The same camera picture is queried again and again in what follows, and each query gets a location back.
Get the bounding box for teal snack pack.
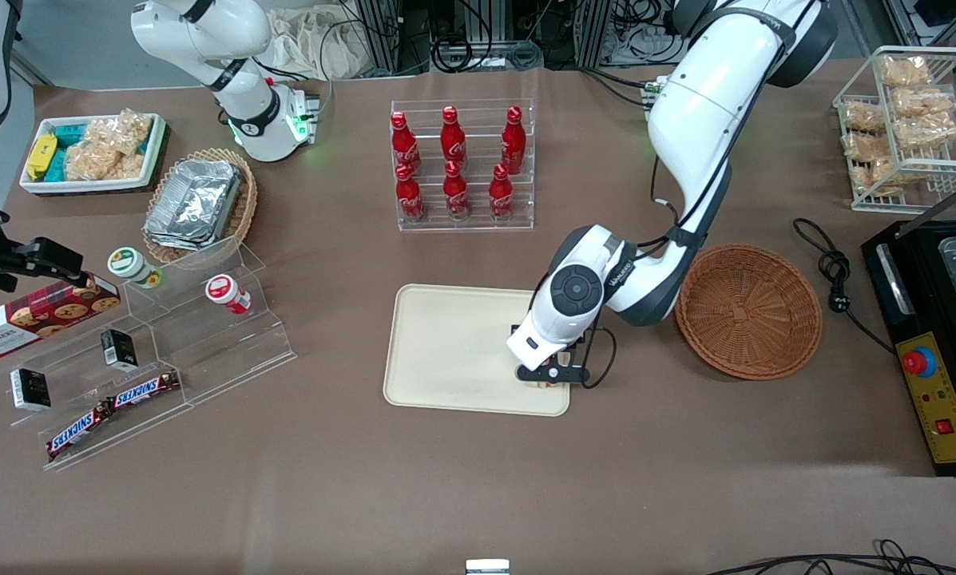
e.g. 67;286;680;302
46;120;95;183

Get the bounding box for snickers chocolate bar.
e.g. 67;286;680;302
46;402;113;462
109;371;181;410

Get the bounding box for white wire basket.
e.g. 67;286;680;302
833;46;956;214

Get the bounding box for small black box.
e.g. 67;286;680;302
10;367;52;411
100;328;138;371

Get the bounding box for yellow snack pack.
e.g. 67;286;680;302
26;133;58;181

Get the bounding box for round brown wicker basket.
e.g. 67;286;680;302
675;244;823;381

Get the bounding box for red cookie box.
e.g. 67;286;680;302
0;274;122;360

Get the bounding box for white rectangular bin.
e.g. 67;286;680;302
19;113;169;196

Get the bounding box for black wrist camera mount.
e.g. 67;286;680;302
515;363;592;387

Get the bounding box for clear rice cracker bag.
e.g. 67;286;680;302
86;109;153;157
64;137;145;181

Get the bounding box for cream plastic tray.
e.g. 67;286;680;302
383;284;572;418

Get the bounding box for beige cloth bag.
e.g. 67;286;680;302
268;6;367;81

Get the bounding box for triangle sandwich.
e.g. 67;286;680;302
525;355;572;391

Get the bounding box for red lid cup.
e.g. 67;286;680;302
205;274;252;315

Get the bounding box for yellow control panel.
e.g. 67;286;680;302
895;331;956;464

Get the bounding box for black power cable with plug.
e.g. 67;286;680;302
791;217;898;356

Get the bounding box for black appliance housing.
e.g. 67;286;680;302
861;216;956;478

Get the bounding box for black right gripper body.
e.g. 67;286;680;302
0;236;86;293

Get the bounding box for clear acrylic stepped shelf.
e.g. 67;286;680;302
0;236;297;472

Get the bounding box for bagged fried snack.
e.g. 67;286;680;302
851;157;899;196
893;113;956;151
891;86;956;119
843;101;887;134
879;54;932;89
843;132;898;161

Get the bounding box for aluminium frame post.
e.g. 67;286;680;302
576;0;613;66
356;0;403;74

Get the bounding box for clear acrylic bottle rack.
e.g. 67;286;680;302
390;98;536;232

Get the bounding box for red cola bottle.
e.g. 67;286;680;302
489;164;515;220
390;111;422;175
443;161;470;220
501;105;526;173
441;105;467;165
395;163;426;222

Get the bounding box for oval tan wicker basket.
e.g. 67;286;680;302
142;148;259;266

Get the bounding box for green lid cup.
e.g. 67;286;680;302
108;247;164;290

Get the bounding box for stacked foil containers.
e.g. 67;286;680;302
144;159;243;252

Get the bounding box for black floor cable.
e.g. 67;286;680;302
708;539;956;575

